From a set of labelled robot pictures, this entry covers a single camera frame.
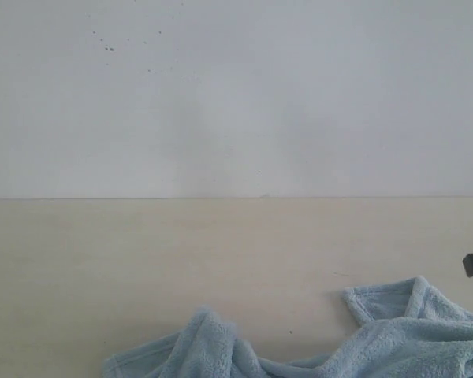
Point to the light blue terry towel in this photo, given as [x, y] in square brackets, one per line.
[406, 329]

